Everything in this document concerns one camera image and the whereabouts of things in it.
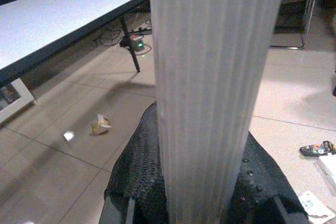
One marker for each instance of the white picture frame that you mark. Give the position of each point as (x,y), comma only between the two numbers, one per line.
(15,103)

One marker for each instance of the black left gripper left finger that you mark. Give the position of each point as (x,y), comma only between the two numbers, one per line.
(136,176)

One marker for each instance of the grey power socket box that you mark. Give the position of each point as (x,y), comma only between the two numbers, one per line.
(137,43)

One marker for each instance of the white paper sheet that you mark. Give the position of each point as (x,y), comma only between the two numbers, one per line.
(313,205)

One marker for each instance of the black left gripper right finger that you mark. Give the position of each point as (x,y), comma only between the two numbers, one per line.
(262,200)

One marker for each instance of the white folding table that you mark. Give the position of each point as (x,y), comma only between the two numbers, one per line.
(65,11)

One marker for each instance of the crumpled yellow white carton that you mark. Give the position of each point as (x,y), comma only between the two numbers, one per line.
(101,127)

